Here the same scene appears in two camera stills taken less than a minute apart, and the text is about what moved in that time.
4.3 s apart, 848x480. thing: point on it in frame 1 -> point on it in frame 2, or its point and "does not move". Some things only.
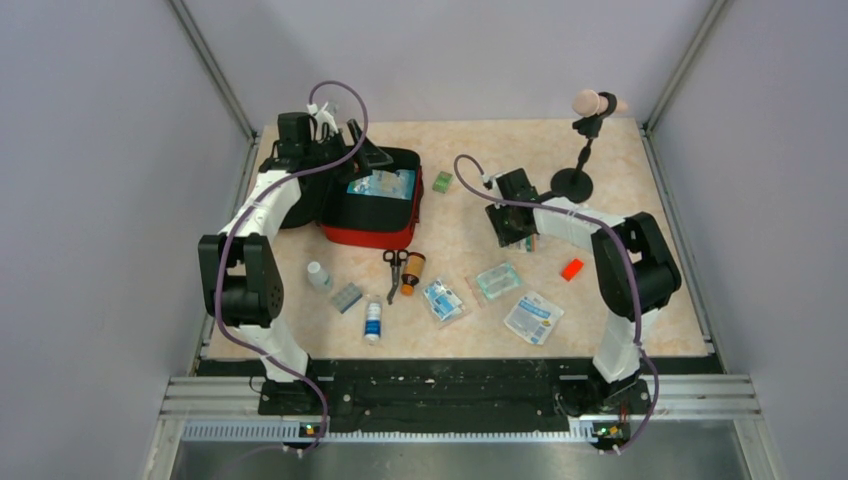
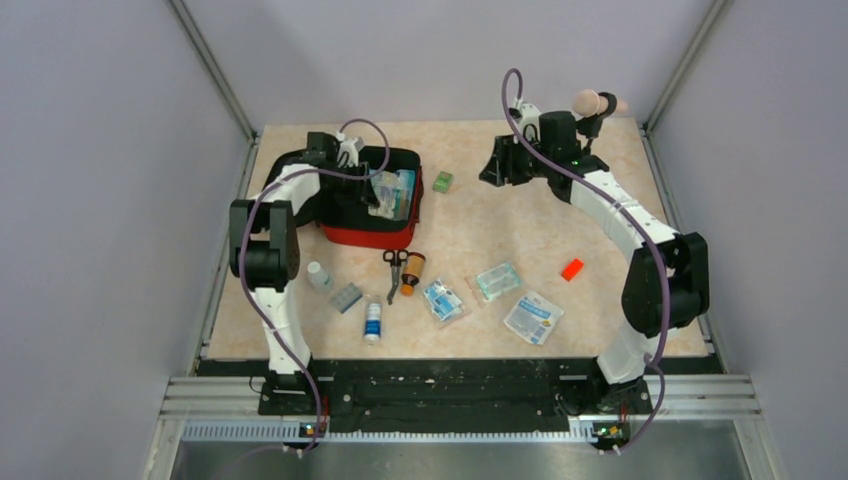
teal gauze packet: [497, 280] does not move
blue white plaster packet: [444, 303] does not move
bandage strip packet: [531, 243] -> [384, 184]
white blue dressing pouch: [532, 317] does not move
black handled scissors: [395, 259] does not move
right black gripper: [506, 238] -> [501, 168]
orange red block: [572, 269] does not move
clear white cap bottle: [319, 278] does not move
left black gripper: [368, 155] -> [361, 192]
